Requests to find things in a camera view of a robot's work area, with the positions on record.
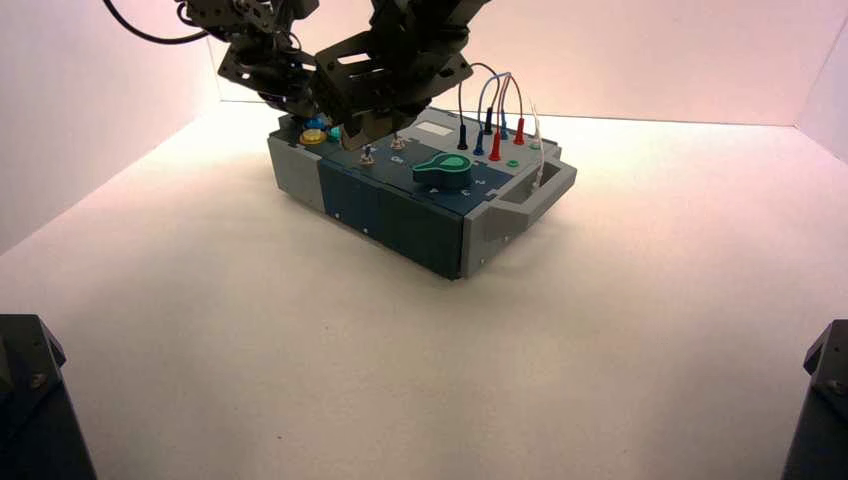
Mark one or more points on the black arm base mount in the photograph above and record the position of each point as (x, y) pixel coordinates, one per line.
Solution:
(36, 411)
(821, 411)

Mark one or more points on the silver toggle switch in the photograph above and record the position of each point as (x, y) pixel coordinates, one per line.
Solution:
(366, 158)

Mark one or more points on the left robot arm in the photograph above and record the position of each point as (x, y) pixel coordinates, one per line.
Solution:
(245, 14)

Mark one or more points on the green rotary knob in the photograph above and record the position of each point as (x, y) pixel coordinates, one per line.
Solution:
(442, 171)

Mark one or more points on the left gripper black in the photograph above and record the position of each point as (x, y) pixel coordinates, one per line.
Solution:
(265, 69)

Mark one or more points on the yellow push button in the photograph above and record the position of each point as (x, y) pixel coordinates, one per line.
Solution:
(312, 137)

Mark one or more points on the blue push button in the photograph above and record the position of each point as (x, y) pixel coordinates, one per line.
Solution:
(316, 123)

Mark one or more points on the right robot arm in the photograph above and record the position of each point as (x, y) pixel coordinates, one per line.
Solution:
(424, 20)

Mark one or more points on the teal push button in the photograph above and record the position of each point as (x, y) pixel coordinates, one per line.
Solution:
(335, 134)

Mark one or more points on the blue grey control box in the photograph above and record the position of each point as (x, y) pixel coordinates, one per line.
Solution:
(397, 212)

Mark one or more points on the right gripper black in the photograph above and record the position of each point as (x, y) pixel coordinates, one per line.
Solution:
(371, 79)

